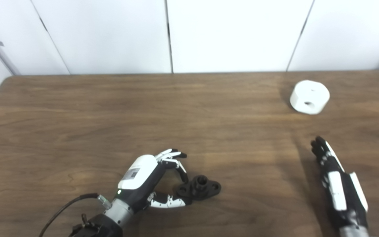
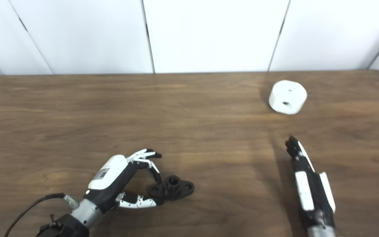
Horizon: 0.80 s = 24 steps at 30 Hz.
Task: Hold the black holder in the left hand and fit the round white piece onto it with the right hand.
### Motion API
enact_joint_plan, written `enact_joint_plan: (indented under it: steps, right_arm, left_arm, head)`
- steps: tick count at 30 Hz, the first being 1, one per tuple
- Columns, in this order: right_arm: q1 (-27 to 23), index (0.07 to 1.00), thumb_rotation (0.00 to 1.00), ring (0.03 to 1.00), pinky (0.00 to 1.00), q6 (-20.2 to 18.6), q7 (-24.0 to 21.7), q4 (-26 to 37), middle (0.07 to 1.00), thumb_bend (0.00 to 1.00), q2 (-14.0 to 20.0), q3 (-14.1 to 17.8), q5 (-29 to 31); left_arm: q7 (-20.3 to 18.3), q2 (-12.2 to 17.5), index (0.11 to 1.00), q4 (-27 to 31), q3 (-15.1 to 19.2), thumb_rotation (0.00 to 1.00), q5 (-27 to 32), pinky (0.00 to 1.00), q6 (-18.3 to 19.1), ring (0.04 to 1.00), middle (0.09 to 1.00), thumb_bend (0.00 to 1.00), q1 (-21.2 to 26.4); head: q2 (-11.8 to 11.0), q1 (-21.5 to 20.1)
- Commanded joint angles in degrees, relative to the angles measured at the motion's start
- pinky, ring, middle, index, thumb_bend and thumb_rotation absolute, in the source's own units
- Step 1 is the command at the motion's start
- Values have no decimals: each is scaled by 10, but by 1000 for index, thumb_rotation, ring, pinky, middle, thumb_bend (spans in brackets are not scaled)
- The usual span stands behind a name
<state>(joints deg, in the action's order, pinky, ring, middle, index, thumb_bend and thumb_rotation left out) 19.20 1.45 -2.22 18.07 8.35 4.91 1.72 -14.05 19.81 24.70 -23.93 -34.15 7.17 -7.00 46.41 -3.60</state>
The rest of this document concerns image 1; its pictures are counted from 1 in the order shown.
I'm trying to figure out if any white and black right hand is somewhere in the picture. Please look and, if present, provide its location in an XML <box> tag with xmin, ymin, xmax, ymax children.
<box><xmin>311</xmin><ymin>136</ymin><xmax>369</xmax><ymax>230</ymax></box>

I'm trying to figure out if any white and black left hand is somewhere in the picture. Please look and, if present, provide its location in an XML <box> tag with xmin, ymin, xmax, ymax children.
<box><xmin>112</xmin><ymin>148</ymin><xmax>192</xmax><ymax>214</ymax></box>

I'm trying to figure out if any black flanged holder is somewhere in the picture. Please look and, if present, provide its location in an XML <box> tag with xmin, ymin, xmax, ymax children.
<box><xmin>176</xmin><ymin>175</ymin><xmax>222</xmax><ymax>200</ymax></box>

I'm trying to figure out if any round white piece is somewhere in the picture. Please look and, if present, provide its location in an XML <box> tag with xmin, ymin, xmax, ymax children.
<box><xmin>290</xmin><ymin>80</ymin><xmax>330</xmax><ymax>115</ymax></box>

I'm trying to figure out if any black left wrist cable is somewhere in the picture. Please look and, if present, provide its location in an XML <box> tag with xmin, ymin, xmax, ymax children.
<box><xmin>39</xmin><ymin>193</ymin><xmax>112</xmax><ymax>237</ymax></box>

